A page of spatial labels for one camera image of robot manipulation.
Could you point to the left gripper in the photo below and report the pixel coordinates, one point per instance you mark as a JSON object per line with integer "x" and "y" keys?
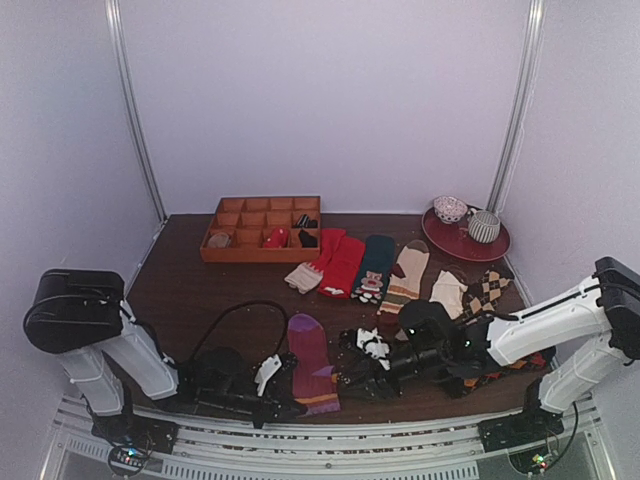
{"x": 269, "y": 412}

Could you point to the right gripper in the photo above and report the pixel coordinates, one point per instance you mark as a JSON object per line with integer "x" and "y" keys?
{"x": 379, "y": 368}

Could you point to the magenta purple ribbed sock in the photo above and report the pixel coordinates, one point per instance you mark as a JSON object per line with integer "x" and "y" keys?
{"x": 313, "y": 385}

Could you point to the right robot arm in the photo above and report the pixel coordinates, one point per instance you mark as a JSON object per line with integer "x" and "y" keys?
{"x": 603, "y": 309}

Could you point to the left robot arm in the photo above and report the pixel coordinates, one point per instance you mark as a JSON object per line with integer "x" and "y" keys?
{"x": 83, "y": 318}

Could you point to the cream red-trim sock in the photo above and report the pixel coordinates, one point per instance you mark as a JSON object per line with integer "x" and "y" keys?
{"x": 304, "y": 278}

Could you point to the red long sock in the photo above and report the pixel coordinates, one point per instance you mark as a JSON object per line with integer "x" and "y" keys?
{"x": 340, "y": 273}

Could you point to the green reindeer sock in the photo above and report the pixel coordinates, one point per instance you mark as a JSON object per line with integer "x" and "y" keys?
{"x": 372, "y": 279}

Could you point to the cream brown short sock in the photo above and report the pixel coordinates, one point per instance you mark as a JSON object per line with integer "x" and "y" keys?
{"x": 449, "y": 292}

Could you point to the cream striped sock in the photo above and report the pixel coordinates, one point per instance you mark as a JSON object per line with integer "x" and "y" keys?
{"x": 405, "y": 281}

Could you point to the black rolled sock in tray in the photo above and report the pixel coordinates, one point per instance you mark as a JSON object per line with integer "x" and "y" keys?
{"x": 307, "y": 240}

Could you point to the argyle beige brown sock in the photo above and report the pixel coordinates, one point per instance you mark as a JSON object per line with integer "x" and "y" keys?
{"x": 484, "y": 294}

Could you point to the red rolled sock in tray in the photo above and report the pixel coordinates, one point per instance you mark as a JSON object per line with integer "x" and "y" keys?
{"x": 277, "y": 238}

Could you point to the black striped sock in tray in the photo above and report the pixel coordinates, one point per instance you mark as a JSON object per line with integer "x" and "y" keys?
{"x": 305, "y": 222}

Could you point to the red round tray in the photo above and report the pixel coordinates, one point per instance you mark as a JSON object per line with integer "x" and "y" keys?
{"x": 454, "y": 240}

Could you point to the beige sock in tray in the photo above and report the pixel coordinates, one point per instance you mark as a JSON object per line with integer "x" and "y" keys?
{"x": 219, "y": 240}

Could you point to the wooden divided organizer tray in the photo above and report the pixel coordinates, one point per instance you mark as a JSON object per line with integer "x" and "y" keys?
{"x": 250, "y": 219}

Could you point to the argyle black orange sock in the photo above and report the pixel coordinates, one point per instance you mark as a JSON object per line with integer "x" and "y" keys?
{"x": 456, "y": 387}

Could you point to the patterned white red bowl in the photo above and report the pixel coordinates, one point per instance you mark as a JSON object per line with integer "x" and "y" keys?
{"x": 449, "y": 209}

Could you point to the striped grey cup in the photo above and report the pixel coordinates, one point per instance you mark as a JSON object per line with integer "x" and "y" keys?
{"x": 483, "y": 226}

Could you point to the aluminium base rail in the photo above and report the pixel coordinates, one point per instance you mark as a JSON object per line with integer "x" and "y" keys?
{"x": 423, "y": 436}

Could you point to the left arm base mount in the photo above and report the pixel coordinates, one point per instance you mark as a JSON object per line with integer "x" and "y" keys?
{"x": 137, "y": 431}

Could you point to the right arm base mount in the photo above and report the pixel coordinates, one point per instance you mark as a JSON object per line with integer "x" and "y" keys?
{"x": 519, "y": 429}

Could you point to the right aluminium frame post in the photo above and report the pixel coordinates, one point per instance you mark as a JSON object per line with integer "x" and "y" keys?
{"x": 521, "y": 101}

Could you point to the aluminium frame post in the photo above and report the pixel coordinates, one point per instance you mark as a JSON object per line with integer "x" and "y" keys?
{"x": 521, "y": 101}
{"x": 117, "y": 35}

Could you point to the left aluminium frame post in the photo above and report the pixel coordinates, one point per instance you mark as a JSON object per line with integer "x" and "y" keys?
{"x": 117, "y": 35}

